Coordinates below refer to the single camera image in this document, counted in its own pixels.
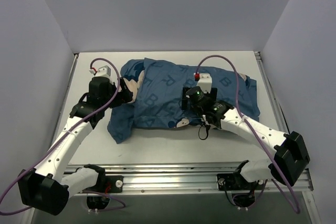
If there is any blue cartoon print pillowcase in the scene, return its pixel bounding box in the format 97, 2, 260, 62
107, 58, 260, 144

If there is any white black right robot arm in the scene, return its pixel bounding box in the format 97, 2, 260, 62
182, 86, 310, 189

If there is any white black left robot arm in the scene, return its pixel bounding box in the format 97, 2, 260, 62
18, 77, 133, 216

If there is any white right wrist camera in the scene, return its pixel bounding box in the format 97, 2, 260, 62
194, 73, 212, 93

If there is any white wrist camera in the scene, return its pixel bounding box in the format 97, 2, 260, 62
89, 66, 111, 78
194, 73, 212, 93

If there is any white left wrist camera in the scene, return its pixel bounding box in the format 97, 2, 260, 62
89, 66, 111, 78

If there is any aluminium table edge rail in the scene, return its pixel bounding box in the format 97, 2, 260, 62
49, 52, 80, 148

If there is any aluminium right side rail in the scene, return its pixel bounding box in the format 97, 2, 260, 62
254, 50, 302, 169

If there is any aluminium front frame rail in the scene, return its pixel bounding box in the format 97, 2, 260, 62
28, 161, 314, 196

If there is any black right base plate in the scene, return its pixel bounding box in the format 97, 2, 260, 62
216, 173, 263, 191

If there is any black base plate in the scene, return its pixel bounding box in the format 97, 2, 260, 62
216, 173, 263, 191
85, 175, 124, 194

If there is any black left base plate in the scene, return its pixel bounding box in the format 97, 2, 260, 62
85, 175, 124, 194

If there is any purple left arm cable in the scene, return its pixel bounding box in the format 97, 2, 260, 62
0, 58, 127, 215

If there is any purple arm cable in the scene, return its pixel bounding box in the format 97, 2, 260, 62
196, 55, 301, 214
0, 58, 127, 215

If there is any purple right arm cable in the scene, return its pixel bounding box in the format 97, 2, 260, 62
196, 55, 301, 214

